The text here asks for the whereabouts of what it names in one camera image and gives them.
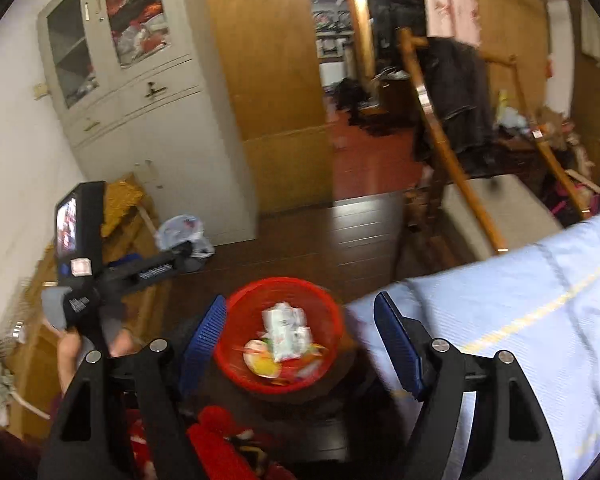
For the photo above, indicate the white paper box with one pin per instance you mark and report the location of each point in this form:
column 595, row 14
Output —
column 285, row 330

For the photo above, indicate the beige seat cushion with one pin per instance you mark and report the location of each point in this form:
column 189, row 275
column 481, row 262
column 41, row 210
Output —
column 500, row 210

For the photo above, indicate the light blue checked tablecloth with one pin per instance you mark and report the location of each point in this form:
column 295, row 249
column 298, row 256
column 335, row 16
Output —
column 505, row 310

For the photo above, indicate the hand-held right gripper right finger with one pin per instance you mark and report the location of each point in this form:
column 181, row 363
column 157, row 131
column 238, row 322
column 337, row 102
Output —
column 397, row 345

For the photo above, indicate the bin with white bag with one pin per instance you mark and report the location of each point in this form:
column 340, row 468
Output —
column 180, row 230

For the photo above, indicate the red fleece garment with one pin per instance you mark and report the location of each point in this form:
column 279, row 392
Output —
column 215, row 435

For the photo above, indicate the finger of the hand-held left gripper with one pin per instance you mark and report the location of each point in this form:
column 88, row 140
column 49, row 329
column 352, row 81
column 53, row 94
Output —
column 155, row 267

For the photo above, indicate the person's left hand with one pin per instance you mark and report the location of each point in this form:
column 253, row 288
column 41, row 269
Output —
column 70, row 360

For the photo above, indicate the grey metal cabinet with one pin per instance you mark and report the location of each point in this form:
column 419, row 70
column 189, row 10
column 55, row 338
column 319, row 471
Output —
column 180, row 125

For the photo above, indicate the red plastic basket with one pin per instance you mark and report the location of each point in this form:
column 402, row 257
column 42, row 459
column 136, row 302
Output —
column 325, row 310

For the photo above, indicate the wooden armchair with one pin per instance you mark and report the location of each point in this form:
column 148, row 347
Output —
column 450, row 170

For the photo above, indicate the dark jacket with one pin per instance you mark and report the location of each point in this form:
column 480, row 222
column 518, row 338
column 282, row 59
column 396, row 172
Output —
column 455, row 90

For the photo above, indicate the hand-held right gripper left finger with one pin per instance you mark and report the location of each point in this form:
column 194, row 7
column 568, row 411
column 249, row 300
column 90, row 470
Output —
column 202, row 345

